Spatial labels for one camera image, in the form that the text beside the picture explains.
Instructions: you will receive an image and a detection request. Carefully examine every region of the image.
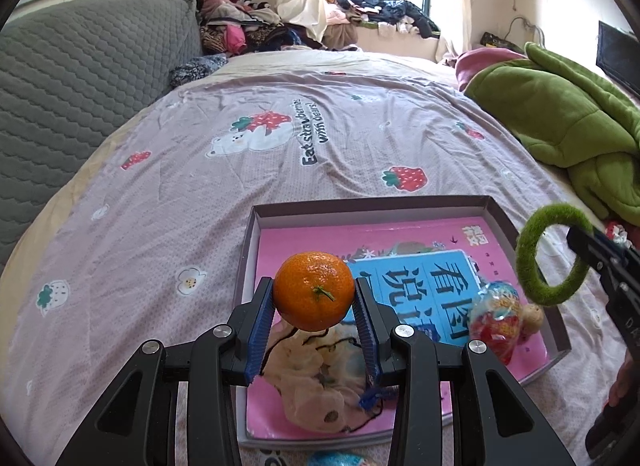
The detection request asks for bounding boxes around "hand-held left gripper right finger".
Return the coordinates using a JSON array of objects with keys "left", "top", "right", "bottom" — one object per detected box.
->
[{"left": 354, "top": 276, "right": 578, "bottom": 466}]

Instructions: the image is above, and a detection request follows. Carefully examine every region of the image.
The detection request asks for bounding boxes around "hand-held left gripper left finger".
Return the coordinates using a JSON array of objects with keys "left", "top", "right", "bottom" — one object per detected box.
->
[{"left": 55, "top": 276, "right": 276, "bottom": 466}]

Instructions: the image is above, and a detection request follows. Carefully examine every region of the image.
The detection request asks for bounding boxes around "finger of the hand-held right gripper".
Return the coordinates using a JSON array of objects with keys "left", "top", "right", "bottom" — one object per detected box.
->
[
  {"left": 566, "top": 226, "right": 623, "bottom": 291},
  {"left": 595, "top": 233, "right": 640, "bottom": 274}
]

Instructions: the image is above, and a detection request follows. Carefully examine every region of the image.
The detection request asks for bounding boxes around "green fuzzy ring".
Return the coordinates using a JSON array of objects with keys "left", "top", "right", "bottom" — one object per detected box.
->
[{"left": 515, "top": 203, "right": 596, "bottom": 307}]

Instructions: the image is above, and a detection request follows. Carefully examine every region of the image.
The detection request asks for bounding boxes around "large orange mandarin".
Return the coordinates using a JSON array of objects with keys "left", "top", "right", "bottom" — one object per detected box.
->
[{"left": 273, "top": 251, "right": 356, "bottom": 333}]

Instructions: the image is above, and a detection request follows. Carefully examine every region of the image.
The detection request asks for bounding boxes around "shallow cardboard box tray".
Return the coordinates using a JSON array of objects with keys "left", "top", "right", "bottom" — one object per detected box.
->
[{"left": 232, "top": 195, "right": 572, "bottom": 449}]

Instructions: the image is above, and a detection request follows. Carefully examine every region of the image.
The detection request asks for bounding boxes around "person's right hand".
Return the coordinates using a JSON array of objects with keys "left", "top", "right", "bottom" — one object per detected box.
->
[{"left": 606, "top": 347, "right": 635, "bottom": 408}]

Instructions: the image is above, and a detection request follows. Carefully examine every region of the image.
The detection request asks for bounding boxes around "red white scrunchie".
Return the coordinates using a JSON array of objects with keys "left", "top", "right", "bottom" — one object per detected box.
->
[{"left": 605, "top": 223, "right": 633, "bottom": 247}]

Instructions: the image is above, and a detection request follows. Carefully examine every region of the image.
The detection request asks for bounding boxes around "beige hair scrunchie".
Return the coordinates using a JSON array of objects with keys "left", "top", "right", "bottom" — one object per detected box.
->
[{"left": 260, "top": 323, "right": 381, "bottom": 434}]

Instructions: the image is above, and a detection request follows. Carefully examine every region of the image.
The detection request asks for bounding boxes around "small beige round object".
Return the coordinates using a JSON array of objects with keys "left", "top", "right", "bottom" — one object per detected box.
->
[{"left": 520, "top": 303, "right": 546, "bottom": 341}]

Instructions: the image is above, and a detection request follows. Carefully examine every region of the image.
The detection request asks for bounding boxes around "red egg snack packet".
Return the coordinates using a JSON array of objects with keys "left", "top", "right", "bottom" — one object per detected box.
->
[
  {"left": 467, "top": 282, "right": 523, "bottom": 367},
  {"left": 307, "top": 450, "right": 366, "bottom": 466}
]

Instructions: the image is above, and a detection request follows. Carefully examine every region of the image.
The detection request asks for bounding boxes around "green fleece blanket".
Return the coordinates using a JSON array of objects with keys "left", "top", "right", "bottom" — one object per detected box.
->
[{"left": 462, "top": 42, "right": 640, "bottom": 221}]

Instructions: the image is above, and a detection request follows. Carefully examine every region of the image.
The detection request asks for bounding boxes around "black flat television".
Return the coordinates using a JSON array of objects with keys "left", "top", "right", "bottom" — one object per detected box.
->
[{"left": 596, "top": 20, "right": 640, "bottom": 106}]

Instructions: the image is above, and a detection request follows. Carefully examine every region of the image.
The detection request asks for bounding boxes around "pink blanket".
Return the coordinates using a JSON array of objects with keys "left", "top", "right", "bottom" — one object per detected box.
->
[{"left": 454, "top": 48, "right": 528, "bottom": 92}]

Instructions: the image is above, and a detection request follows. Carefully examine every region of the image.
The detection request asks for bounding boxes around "dark patterned cloth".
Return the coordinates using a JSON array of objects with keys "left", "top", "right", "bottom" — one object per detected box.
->
[{"left": 170, "top": 54, "right": 228, "bottom": 89}]

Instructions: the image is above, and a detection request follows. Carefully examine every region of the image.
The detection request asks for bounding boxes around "pile of dark clothes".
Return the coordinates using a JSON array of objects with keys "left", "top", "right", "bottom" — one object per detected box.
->
[{"left": 325, "top": 0, "right": 441, "bottom": 39}]

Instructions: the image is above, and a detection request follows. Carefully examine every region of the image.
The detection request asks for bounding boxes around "pile of mixed clothes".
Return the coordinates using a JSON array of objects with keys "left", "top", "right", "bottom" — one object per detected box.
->
[{"left": 197, "top": 0, "right": 326, "bottom": 54}]

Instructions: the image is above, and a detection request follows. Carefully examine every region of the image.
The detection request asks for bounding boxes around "grey quilted headboard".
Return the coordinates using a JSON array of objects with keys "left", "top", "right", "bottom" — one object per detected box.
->
[{"left": 0, "top": 0, "right": 203, "bottom": 271}]

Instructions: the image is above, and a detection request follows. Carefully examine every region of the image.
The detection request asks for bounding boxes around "white cable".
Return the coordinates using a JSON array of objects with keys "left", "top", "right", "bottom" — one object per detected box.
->
[{"left": 505, "top": 16, "right": 546, "bottom": 41}]

